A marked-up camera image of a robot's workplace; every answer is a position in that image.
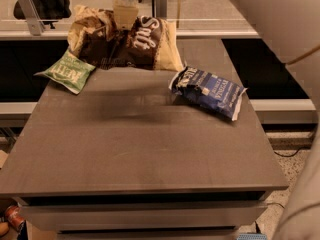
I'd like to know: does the black bag behind glass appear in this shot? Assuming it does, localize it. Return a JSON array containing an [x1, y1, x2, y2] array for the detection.
[[13, 0, 72, 30]]

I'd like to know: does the white gripper with vent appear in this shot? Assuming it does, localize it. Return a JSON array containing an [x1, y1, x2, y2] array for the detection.
[[113, 0, 139, 30]]

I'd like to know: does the blue salt vinegar chip bag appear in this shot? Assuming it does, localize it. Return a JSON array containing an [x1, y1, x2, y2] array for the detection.
[[169, 66, 246, 121]]

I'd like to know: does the glass barrier panel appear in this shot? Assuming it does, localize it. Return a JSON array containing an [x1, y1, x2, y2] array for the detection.
[[0, 0, 253, 32]]

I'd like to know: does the brown sea salt chip bag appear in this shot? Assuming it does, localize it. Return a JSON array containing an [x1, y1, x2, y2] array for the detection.
[[67, 5, 184, 72]]

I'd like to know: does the left metal glass bracket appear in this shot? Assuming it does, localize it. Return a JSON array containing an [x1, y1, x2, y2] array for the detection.
[[18, 0, 44, 36]]

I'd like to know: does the middle metal glass bracket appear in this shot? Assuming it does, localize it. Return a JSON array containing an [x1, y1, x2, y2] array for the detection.
[[153, 0, 167, 19]]

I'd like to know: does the green jalapeno chip bag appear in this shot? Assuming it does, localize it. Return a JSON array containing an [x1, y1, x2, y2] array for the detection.
[[35, 50, 95, 94]]

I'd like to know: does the red soda can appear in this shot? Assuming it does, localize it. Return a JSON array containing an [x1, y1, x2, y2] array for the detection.
[[5, 205, 25, 232]]

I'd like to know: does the grey table drawer unit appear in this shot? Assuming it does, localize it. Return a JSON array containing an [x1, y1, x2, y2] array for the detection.
[[14, 191, 267, 235]]

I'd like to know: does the metal glass bracket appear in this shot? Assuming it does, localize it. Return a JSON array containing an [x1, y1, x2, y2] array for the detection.
[[153, 0, 167, 19], [18, 0, 44, 36]]

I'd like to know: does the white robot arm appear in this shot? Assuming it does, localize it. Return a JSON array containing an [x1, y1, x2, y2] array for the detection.
[[230, 0, 320, 240]]

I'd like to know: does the black floor cable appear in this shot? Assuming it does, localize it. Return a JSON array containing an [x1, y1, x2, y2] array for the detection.
[[266, 145, 316, 208]]

